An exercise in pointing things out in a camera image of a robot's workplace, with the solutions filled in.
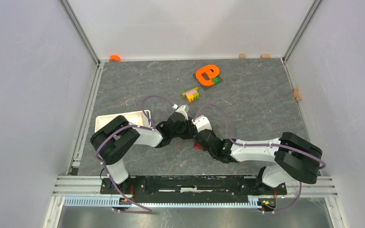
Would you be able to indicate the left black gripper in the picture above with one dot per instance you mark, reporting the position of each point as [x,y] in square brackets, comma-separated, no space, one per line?
[192,131]

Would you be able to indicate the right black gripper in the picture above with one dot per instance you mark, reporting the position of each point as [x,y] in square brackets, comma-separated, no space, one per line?
[210,131]

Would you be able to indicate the red card holder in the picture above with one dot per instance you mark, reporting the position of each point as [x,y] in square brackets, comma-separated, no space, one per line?
[197,146]

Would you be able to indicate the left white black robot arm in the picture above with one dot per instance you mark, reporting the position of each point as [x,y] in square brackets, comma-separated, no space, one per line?
[114,140]

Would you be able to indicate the colourful toy brick stack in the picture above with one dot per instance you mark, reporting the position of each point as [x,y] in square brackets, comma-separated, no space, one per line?
[191,95]

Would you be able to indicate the green toy brick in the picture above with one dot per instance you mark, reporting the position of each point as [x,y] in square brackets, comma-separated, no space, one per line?
[215,80]

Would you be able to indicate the orange e-shaped block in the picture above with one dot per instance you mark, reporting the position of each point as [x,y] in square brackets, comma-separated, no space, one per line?
[208,76]

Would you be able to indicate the small wooden block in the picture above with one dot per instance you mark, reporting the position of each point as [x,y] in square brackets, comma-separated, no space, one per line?
[265,56]
[242,56]

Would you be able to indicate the orange round cap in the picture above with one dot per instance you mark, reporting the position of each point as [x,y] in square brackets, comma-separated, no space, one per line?
[114,58]

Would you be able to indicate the curved wooden piece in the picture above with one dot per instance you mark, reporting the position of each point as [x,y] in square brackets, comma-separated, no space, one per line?
[296,94]

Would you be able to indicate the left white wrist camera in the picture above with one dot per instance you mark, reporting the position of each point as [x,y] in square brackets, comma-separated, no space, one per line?
[183,109]

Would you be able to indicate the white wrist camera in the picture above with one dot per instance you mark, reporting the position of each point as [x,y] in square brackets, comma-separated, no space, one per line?
[183,109]
[202,123]

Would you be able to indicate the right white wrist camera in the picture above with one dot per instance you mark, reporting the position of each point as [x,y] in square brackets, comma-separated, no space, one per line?
[202,123]

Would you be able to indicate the dark square base plate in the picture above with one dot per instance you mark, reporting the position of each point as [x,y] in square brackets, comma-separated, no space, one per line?
[206,78]

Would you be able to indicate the grey cable duct comb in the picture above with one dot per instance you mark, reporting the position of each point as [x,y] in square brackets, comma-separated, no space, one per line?
[118,202]

